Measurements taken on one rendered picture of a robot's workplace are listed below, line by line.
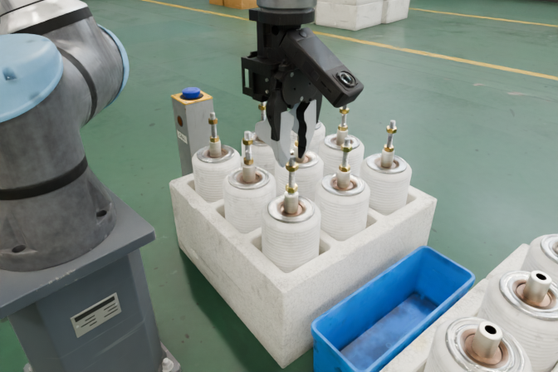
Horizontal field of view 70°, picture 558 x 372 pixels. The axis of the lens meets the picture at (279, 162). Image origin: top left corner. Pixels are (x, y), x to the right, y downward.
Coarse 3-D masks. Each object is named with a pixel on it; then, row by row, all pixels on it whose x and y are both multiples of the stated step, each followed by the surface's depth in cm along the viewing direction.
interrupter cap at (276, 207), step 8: (272, 200) 65; (280, 200) 65; (304, 200) 65; (272, 208) 63; (280, 208) 64; (304, 208) 64; (312, 208) 63; (272, 216) 62; (280, 216) 62; (288, 216) 62; (296, 216) 62; (304, 216) 62
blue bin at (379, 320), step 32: (416, 256) 75; (384, 288) 71; (416, 288) 80; (448, 288) 74; (320, 320) 61; (352, 320) 68; (384, 320) 75; (416, 320) 75; (320, 352) 61; (352, 352) 69; (384, 352) 69
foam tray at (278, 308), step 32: (192, 192) 81; (416, 192) 81; (192, 224) 81; (224, 224) 72; (384, 224) 72; (416, 224) 77; (192, 256) 87; (224, 256) 72; (256, 256) 65; (320, 256) 65; (352, 256) 66; (384, 256) 74; (224, 288) 77; (256, 288) 65; (288, 288) 59; (320, 288) 64; (352, 288) 71; (256, 320) 69; (288, 320) 62; (288, 352) 66
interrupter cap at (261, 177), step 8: (240, 168) 74; (256, 168) 75; (232, 176) 72; (240, 176) 73; (256, 176) 73; (264, 176) 72; (232, 184) 69; (240, 184) 70; (248, 184) 70; (256, 184) 70; (264, 184) 70
